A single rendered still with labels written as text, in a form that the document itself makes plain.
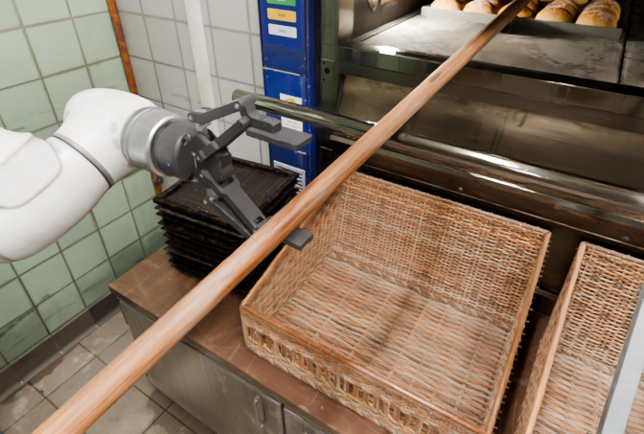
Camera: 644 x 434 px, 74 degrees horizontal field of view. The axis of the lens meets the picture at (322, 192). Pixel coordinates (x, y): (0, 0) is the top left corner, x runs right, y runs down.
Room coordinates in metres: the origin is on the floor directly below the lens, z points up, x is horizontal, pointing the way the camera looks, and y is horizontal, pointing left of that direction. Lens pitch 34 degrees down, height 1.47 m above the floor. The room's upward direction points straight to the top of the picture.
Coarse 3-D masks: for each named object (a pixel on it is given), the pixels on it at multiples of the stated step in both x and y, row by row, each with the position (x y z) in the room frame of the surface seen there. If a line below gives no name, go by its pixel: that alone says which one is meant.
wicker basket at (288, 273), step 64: (384, 192) 0.97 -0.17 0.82; (320, 256) 0.93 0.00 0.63; (384, 256) 0.91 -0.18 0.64; (448, 256) 0.84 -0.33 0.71; (512, 256) 0.77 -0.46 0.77; (256, 320) 0.63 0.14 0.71; (320, 320) 0.73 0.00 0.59; (384, 320) 0.73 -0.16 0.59; (448, 320) 0.73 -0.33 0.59; (512, 320) 0.71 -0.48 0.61; (320, 384) 0.54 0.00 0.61; (384, 384) 0.46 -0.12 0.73; (448, 384) 0.55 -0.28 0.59
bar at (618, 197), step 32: (256, 96) 0.77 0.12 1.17; (352, 128) 0.65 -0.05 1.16; (448, 160) 0.56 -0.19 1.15; (480, 160) 0.54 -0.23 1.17; (512, 160) 0.52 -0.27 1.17; (576, 192) 0.47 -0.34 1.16; (608, 192) 0.45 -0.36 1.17; (640, 192) 0.44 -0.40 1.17; (640, 320) 0.34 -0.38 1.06; (640, 352) 0.31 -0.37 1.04; (608, 416) 0.27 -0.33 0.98
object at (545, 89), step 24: (360, 48) 1.07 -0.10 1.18; (384, 48) 1.07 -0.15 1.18; (408, 72) 0.99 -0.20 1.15; (432, 72) 0.96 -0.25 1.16; (480, 72) 0.91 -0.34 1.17; (504, 72) 0.89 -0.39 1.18; (528, 72) 0.89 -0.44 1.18; (528, 96) 0.85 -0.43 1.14; (552, 96) 0.83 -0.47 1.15; (576, 96) 0.81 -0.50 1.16; (600, 96) 0.79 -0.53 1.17; (624, 96) 0.77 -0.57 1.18
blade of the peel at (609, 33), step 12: (432, 12) 1.43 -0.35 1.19; (444, 12) 1.41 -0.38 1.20; (456, 12) 1.39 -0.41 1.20; (468, 12) 1.37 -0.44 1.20; (480, 12) 1.35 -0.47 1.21; (528, 24) 1.27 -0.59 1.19; (540, 24) 1.26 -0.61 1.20; (552, 24) 1.24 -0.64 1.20; (564, 24) 1.22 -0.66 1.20; (576, 24) 1.21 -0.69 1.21; (600, 36) 1.17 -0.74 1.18; (612, 36) 1.16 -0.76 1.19
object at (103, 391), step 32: (480, 32) 0.90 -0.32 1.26; (448, 64) 0.77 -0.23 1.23; (416, 96) 0.67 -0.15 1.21; (384, 128) 0.58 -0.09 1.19; (352, 160) 0.51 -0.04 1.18; (320, 192) 0.46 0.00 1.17; (288, 224) 0.40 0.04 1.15; (256, 256) 0.36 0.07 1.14; (224, 288) 0.32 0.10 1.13; (160, 320) 0.28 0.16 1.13; (192, 320) 0.28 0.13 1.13; (128, 352) 0.25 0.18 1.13; (160, 352) 0.25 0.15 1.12; (96, 384) 0.22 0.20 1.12; (128, 384) 0.23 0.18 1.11; (64, 416) 0.19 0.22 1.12; (96, 416) 0.20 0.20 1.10
